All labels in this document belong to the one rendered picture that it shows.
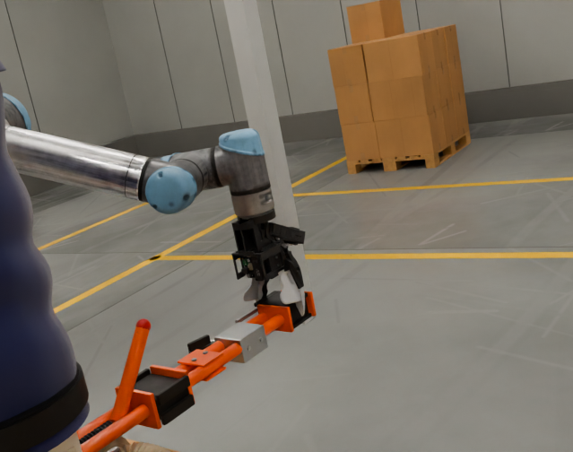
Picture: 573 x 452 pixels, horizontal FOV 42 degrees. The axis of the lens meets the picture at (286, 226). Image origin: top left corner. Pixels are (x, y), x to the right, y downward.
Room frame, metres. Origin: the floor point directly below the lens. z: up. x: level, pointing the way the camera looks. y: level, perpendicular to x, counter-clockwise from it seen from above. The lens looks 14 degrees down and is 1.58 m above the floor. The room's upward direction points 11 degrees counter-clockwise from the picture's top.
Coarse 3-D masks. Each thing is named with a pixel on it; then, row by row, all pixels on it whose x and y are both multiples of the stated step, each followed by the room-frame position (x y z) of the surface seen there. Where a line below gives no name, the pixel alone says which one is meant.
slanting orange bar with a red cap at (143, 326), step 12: (144, 324) 1.10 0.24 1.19; (144, 336) 1.09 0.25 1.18; (132, 348) 1.08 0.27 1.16; (144, 348) 1.09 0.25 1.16; (132, 360) 1.07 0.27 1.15; (132, 372) 1.06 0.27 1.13; (120, 384) 1.06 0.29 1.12; (132, 384) 1.06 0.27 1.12; (120, 396) 1.04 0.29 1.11; (120, 408) 1.04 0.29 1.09
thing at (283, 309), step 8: (272, 296) 1.39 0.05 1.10; (312, 296) 1.37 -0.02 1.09; (264, 304) 1.36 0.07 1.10; (272, 304) 1.35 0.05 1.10; (280, 304) 1.34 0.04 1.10; (288, 304) 1.33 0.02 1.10; (312, 304) 1.37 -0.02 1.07; (264, 312) 1.35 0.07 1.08; (272, 312) 1.34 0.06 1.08; (280, 312) 1.32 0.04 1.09; (288, 312) 1.31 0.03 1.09; (296, 312) 1.35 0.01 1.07; (312, 312) 1.37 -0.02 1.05; (288, 320) 1.31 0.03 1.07; (296, 320) 1.34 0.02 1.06; (304, 320) 1.35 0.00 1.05; (280, 328) 1.33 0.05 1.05; (288, 328) 1.32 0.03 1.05
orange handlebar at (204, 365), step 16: (256, 320) 1.32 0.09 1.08; (272, 320) 1.30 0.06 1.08; (192, 352) 1.21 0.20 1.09; (208, 352) 1.19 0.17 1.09; (224, 352) 1.19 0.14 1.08; (240, 352) 1.22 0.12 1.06; (176, 368) 1.17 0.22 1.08; (192, 368) 1.18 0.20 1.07; (208, 368) 1.15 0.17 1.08; (224, 368) 1.18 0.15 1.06; (192, 384) 1.12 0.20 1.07; (128, 416) 1.02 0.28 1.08; (144, 416) 1.04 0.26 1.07; (80, 432) 1.00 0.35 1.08; (112, 432) 0.99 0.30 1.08; (96, 448) 0.97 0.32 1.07
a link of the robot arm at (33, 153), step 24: (24, 144) 1.25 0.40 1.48; (48, 144) 1.25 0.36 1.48; (72, 144) 1.26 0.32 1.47; (24, 168) 1.25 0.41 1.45; (48, 168) 1.24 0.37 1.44; (72, 168) 1.24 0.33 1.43; (96, 168) 1.23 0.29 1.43; (120, 168) 1.23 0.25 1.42; (144, 168) 1.23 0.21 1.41; (168, 168) 1.22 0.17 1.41; (192, 168) 1.26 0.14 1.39; (120, 192) 1.23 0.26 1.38; (144, 192) 1.22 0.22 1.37; (168, 192) 1.19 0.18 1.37; (192, 192) 1.21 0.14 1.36
